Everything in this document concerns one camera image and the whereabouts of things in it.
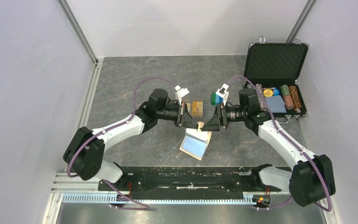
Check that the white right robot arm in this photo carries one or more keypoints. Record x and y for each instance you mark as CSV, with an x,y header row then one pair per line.
x,y
311,177

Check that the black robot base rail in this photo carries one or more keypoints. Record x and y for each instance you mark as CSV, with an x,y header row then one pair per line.
x,y
193,183

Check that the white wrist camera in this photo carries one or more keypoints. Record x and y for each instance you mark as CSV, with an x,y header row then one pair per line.
x,y
222,91
180,93

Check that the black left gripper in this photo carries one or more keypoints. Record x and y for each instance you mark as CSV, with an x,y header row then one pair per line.
x,y
187,122

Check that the clear acrylic card stand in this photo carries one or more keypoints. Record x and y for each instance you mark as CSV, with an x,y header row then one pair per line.
x,y
189,105

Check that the green blue grey block stack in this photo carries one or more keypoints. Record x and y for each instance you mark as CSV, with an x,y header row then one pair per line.
x,y
216,99

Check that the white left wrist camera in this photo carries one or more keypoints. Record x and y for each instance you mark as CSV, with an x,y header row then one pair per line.
x,y
180,93

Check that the yellow dealer chip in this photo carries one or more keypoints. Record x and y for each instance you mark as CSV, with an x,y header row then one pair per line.
x,y
268,92

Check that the black poker chip case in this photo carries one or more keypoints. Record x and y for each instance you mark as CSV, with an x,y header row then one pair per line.
x,y
276,64

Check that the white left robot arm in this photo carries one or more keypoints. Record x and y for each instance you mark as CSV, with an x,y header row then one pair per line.
x,y
84,155

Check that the blue playing card deck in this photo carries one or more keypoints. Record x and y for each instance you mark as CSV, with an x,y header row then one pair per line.
x,y
276,104

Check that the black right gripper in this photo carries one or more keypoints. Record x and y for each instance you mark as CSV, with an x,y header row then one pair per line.
x,y
213,125

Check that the cream leather card holder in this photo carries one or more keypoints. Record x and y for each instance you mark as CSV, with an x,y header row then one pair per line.
x,y
195,142

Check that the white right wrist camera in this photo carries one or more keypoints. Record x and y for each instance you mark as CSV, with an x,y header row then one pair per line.
x,y
222,91

